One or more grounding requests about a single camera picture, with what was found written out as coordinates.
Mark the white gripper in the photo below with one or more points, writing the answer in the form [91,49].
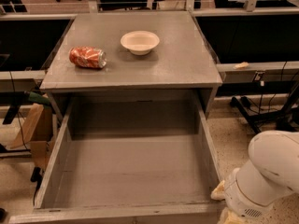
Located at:
[241,196]

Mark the grey top drawer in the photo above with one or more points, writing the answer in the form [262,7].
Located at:
[130,159]

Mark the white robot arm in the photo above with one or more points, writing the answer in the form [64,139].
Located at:
[275,148]

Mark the grey drawer cabinet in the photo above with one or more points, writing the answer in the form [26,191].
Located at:
[130,56]

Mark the black stand base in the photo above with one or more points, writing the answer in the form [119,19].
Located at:
[284,117]

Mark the small cream scrap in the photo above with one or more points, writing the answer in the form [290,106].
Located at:
[241,65]

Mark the white paper bowl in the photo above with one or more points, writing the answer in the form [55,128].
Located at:
[140,42]

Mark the cardboard box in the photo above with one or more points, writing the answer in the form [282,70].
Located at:
[36,133]

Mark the crushed orange soda can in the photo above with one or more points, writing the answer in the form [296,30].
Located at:
[88,57]

